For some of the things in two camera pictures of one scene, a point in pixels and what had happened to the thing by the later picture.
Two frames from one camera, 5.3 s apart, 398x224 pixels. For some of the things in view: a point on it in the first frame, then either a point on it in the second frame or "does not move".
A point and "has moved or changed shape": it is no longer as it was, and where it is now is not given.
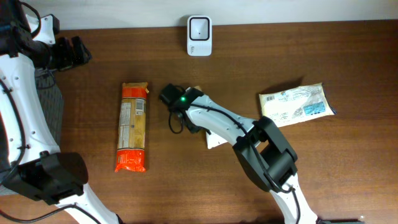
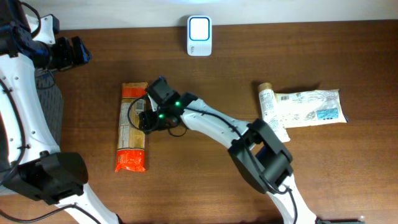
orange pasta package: [132, 128] does not move
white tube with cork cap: [212, 140] to [271, 113]
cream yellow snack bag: [296, 104] has moved or changed shape
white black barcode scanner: [199, 36] does not move
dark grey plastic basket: [50, 93] does not move
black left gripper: [66, 52] does not move
